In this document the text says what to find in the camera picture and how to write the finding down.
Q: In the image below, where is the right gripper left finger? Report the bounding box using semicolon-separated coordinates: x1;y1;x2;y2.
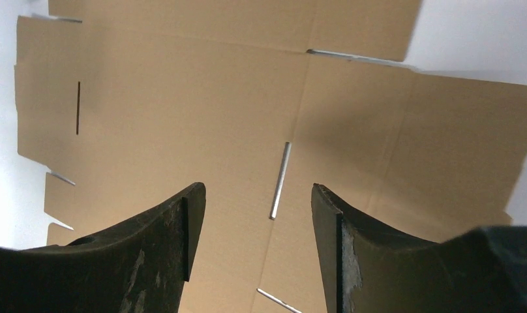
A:
0;183;206;312

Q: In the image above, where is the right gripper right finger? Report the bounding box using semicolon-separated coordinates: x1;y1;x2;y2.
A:
311;184;527;312

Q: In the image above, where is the brown cardboard box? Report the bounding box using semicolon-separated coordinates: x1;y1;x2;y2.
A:
16;1;527;312

